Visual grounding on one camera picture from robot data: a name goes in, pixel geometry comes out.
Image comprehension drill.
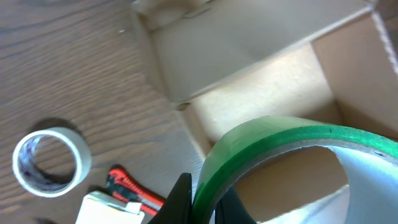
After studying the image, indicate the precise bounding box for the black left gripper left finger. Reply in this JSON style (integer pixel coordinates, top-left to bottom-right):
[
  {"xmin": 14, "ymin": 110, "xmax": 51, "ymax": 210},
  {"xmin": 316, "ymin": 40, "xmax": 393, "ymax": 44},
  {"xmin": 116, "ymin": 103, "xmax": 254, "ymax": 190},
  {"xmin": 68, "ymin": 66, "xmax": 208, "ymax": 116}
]
[{"xmin": 148, "ymin": 172, "xmax": 192, "ymax": 224}]

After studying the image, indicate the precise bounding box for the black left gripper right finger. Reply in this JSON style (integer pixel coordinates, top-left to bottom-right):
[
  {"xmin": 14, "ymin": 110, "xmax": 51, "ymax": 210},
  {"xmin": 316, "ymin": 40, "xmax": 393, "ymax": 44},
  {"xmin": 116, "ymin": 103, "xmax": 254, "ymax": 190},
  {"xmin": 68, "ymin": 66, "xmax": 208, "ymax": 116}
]
[{"xmin": 215, "ymin": 187, "xmax": 256, "ymax": 224}]

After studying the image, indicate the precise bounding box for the red utility knife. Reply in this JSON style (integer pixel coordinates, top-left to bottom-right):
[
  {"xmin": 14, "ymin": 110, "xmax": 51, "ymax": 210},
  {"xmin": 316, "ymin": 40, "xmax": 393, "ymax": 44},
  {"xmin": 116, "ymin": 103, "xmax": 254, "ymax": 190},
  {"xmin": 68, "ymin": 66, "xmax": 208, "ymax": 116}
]
[{"xmin": 106, "ymin": 166, "xmax": 165, "ymax": 216}]

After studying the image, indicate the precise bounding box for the green tape roll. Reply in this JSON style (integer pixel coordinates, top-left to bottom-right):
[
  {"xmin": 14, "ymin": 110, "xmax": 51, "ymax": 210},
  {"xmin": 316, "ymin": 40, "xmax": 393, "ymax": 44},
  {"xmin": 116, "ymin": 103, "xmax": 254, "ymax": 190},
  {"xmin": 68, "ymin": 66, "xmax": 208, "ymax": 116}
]
[{"xmin": 192, "ymin": 116, "xmax": 397, "ymax": 223}]

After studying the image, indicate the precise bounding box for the yellow sticky note pad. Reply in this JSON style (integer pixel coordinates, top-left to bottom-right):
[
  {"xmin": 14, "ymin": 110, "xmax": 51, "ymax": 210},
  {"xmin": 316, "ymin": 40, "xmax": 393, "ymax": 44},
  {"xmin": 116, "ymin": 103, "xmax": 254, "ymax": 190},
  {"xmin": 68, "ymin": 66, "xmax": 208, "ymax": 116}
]
[{"xmin": 75, "ymin": 191, "xmax": 145, "ymax": 224}]

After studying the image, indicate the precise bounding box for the white tape roll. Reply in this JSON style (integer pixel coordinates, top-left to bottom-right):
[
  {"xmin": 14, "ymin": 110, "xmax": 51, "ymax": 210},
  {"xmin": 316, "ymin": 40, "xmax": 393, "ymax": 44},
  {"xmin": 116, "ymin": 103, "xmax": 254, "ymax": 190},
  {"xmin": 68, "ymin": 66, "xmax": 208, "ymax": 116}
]
[{"xmin": 12, "ymin": 127, "xmax": 91, "ymax": 198}]

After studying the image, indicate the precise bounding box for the cardboard box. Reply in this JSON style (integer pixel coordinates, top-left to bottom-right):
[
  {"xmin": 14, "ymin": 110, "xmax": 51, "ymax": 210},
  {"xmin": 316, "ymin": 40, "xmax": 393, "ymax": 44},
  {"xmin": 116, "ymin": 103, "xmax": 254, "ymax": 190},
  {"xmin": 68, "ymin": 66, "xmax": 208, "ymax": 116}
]
[{"xmin": 131, "ymin": 0, "xmax": 397, "ymax": 223}]

